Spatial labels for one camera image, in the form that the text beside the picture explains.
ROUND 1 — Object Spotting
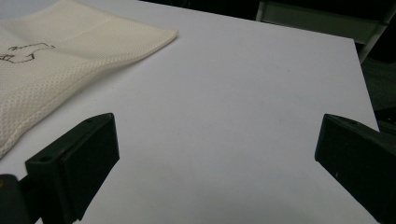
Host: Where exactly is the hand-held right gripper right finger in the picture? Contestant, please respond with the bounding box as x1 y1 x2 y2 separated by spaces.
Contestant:
314 113 396 224

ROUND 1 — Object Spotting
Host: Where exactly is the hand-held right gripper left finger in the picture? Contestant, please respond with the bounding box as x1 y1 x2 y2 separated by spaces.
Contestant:
24 112 120 224

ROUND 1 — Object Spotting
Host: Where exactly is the cream mesh laundry bag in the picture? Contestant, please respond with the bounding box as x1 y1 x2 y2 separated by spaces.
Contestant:
0 0 179 160

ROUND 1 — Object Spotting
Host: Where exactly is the grey metal stand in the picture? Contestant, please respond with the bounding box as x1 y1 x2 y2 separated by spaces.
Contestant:
255 0 396 64

